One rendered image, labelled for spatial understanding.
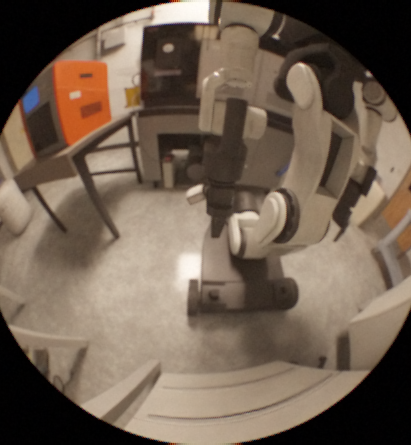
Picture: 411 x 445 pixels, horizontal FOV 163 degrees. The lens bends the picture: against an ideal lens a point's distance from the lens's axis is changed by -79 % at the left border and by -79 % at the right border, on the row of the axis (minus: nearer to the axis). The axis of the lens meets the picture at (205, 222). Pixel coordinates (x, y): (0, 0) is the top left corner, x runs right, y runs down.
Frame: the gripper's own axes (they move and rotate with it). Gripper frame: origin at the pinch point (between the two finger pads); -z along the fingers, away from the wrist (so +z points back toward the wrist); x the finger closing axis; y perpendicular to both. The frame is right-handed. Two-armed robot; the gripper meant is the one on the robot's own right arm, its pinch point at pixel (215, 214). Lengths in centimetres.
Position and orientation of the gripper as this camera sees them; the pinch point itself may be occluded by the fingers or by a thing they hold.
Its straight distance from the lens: 37.1
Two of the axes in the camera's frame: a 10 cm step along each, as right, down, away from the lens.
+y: 10.0, 0.7, 0.5
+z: 0.9, -7.7, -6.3
